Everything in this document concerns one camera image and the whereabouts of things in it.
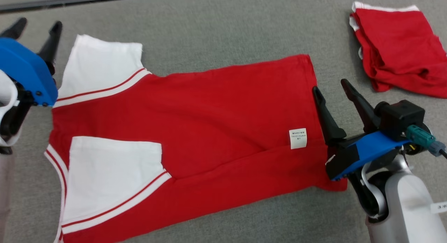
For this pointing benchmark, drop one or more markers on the red jersey white sleeves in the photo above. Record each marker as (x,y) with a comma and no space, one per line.
(209,113)

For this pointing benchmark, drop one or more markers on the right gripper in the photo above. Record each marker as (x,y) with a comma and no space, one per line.
(342,159)

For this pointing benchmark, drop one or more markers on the blue left camera mount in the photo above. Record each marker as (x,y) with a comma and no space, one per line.
(24,68)

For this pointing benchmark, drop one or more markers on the grey fabric sofa surface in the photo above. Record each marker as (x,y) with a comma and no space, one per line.
(209,26)

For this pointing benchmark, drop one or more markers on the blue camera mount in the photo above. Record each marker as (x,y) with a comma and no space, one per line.
(24,68)
(377,143)

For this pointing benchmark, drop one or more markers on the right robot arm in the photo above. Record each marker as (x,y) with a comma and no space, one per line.
(405,208)

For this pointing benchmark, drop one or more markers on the red shorts white trim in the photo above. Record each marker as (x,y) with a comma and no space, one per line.
(398,47)

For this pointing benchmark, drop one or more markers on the blue right camera mount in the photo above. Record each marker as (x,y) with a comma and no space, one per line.
(377,143)

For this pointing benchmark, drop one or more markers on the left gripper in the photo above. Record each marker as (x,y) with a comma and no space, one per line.
(14,113)

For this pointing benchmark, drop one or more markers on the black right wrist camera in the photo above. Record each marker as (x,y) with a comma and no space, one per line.
(398,119)

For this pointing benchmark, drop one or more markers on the grey metal floor rail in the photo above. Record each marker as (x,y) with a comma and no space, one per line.
(70,0)

